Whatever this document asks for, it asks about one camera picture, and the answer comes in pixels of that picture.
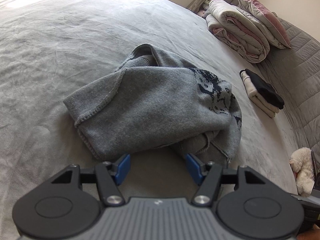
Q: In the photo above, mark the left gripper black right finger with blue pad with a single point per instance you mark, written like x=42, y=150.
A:
x=210, y=176

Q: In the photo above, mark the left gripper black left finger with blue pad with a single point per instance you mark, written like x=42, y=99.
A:
x=107, y=176

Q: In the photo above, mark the grey knit sweater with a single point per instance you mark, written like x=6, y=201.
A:
x=157, y=99

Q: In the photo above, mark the folded cream garment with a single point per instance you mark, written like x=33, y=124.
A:
x=256, y=98

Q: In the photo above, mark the white plush toy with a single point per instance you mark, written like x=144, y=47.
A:
x=302, y=166

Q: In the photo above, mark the folded black garment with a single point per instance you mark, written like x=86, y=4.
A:
x=266, y=90

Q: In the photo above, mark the grey quilted headboard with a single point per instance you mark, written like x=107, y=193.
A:
x=294, y=73

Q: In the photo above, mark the grey bed blanket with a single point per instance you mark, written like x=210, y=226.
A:
x=50, y=48

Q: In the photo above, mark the folded white pink duvet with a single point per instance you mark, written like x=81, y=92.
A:
x=229, y=25

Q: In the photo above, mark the pink grey pillow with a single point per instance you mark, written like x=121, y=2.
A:
x=265, y=16

